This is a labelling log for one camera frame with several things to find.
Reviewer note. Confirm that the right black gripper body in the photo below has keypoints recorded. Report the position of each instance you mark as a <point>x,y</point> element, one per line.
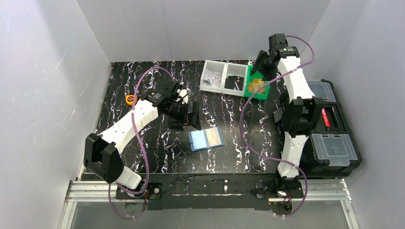
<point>264,64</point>

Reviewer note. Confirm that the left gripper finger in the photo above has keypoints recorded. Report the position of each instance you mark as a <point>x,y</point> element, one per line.
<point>193,116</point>
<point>176,126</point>

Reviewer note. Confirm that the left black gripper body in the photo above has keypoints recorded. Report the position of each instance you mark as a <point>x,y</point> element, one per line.
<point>186,115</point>

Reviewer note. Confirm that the blue card holder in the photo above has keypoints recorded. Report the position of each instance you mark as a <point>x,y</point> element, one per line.
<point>198,140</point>

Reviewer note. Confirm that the yellow credit card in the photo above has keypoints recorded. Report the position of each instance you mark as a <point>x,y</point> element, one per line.
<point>213,137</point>
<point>255,84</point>

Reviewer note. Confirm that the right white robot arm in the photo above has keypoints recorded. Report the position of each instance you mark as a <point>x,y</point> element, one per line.
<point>301,109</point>

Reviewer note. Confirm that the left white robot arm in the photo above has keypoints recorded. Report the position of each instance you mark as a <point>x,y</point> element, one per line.
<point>103,151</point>

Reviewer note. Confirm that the middle grey storage bin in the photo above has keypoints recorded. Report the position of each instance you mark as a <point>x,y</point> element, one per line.
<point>238,70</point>

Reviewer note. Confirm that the grey storage bin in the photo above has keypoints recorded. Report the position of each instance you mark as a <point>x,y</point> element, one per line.
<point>211,68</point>
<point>238,70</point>

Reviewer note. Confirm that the orange tape measure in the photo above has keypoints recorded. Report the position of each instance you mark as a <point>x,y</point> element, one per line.
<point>130,99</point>

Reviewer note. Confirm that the left grey storage bin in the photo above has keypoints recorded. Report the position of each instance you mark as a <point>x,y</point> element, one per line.
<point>211,68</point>

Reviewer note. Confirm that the black toolbox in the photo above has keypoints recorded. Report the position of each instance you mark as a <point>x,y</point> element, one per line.
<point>330,151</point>

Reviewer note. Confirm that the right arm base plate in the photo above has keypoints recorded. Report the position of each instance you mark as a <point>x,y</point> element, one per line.
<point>280,192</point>

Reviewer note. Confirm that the aluminium frame rail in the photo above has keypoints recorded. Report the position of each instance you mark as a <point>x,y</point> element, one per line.
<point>318,190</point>

